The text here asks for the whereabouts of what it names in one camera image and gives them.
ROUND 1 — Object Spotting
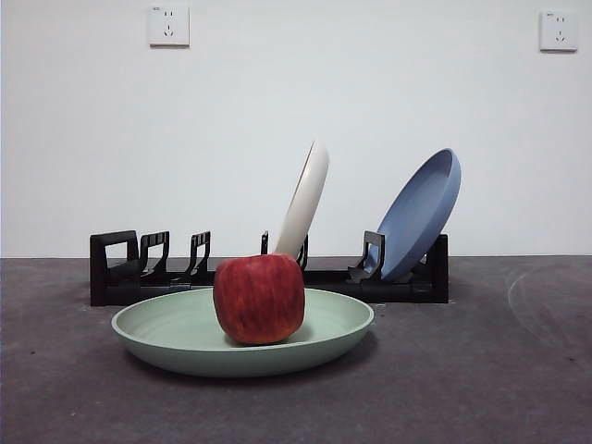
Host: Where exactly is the red yellow apple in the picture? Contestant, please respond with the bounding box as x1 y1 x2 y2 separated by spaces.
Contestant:
212 253 307 346

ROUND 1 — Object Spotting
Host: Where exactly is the beige plate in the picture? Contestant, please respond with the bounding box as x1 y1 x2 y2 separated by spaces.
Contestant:
268 140 330 261

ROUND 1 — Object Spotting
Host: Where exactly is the blue plate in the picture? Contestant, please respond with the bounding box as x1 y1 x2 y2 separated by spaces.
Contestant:
375 147 463 282

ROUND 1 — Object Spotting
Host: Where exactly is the black plate rack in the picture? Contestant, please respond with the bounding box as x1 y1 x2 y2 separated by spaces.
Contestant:
88 228 450 307

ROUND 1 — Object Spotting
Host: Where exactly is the white wall socket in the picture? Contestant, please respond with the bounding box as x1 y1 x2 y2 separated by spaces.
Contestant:
537 9 580 54
148 5 191 50

